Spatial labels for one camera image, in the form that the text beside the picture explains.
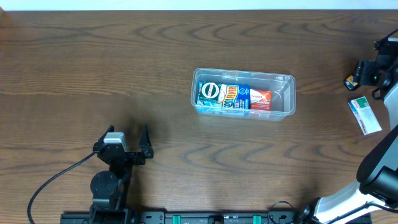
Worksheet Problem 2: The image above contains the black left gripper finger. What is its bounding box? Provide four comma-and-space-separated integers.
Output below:
139, 125, 154, 159
96, 125, 114, 144

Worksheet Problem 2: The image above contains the white and green medicine box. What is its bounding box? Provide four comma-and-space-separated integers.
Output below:
348, 96, 382, 135

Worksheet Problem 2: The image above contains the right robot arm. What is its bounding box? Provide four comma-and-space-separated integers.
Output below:
294, 34, 397, 223

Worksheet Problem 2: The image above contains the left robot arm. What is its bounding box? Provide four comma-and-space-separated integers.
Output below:
88, 126, 154, 224

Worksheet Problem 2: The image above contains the red panadol box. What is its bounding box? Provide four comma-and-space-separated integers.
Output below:
250, 89, 272, 111

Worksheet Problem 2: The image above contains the dark bottle yellow label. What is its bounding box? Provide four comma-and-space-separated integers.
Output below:
343, 75, 358, 91

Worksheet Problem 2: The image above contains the green round-logo box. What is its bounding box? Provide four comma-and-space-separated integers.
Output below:
198, 82, 222, 104

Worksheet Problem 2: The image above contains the blue cool fever box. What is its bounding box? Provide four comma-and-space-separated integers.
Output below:
198, 83, 250, 109

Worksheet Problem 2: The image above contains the clear plastic container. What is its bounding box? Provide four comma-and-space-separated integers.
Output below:
190, 68, 296, 121

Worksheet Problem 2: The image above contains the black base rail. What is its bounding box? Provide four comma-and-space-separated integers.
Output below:
60, 209, 297, 224

